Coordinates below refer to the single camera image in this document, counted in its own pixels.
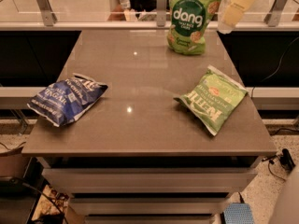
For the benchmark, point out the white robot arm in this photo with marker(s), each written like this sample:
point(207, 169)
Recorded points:
point(286, 209)

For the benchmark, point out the black power strip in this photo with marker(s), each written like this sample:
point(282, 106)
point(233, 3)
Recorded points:
point(286, 160)

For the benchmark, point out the grey drawer cabinet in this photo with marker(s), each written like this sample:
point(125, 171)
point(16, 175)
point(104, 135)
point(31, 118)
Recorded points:
point(150, 189)

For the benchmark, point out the left metal railing bracket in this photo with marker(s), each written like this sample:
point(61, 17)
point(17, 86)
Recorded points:
point(47, 14)

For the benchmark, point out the middle metal railing bracket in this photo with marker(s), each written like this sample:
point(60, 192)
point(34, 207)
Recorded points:
point(161, 12)

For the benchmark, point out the blue textured floor pad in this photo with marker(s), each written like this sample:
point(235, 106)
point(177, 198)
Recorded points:
point(238, 213)

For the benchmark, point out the right metal railing bracket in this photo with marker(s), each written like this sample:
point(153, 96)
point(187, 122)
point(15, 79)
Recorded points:
point(273, 16)

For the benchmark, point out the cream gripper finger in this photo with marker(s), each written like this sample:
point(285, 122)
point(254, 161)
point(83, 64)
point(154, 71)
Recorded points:
point(232, 14)

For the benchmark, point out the green Kettle potato chip bag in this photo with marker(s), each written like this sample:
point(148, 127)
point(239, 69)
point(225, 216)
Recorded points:
point(213, 99)

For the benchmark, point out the metal railing bracket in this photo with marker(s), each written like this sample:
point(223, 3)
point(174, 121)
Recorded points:
point(273, 16)
point(161, 12)
point(47, 14)

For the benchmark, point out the person in dark shirt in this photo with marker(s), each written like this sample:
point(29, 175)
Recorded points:
point(137, 0)

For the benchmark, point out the blue Kettle chip bag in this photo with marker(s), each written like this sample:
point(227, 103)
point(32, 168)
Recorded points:
point(66, 101)

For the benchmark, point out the green Dang rice chip bag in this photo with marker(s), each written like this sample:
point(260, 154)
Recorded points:
point(189, 20)

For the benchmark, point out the box of snack packets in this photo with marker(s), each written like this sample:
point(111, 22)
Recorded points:
point(51, 207)

